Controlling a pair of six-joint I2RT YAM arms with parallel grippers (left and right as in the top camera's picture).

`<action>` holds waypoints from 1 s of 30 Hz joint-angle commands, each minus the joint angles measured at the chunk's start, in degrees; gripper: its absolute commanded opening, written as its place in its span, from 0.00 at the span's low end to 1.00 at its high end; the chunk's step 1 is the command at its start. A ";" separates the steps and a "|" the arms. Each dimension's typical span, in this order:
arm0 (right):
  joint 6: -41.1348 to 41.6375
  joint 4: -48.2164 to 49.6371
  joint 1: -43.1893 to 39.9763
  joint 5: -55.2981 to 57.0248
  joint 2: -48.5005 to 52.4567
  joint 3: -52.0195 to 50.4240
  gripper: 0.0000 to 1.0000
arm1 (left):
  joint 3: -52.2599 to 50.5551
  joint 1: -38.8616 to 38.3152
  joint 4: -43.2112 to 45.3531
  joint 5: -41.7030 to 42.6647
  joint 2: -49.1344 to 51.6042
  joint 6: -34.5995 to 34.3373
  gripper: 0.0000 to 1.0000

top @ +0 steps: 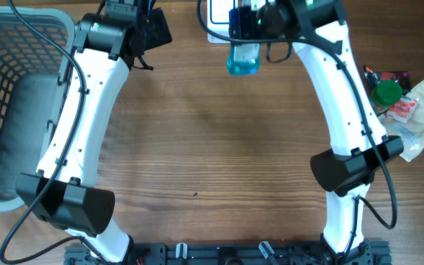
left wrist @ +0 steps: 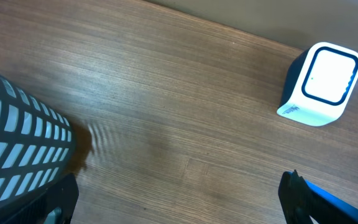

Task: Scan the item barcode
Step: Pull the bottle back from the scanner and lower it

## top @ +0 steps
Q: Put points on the blue mouthwash bottle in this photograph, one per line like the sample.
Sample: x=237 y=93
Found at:
x=244 y=59

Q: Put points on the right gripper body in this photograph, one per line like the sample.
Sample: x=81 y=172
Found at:
x=255 y=25

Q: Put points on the green lid jar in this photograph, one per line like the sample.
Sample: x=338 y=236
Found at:
x=386 y=93

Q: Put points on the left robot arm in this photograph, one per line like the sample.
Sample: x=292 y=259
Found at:
x=63 y=191

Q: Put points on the white barcode scanner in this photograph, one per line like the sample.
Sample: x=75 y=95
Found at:
x=218 y=15

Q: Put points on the red snack packet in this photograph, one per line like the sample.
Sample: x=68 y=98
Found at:
x=402 y=110

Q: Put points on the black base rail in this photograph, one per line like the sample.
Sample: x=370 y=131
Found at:
x=297 y=252

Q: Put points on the grey plastic mesh basket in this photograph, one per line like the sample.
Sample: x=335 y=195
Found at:
x=33 y=82

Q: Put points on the white long pouch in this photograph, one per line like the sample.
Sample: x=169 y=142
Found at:
x=411 y=132

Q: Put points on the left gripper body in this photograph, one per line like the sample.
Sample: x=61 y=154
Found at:
x=158 y=32

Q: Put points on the black red snack wrapper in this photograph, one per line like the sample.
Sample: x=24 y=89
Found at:
x=373 y=78

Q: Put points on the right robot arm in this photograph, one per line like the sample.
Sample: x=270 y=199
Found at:
x=317 y=32

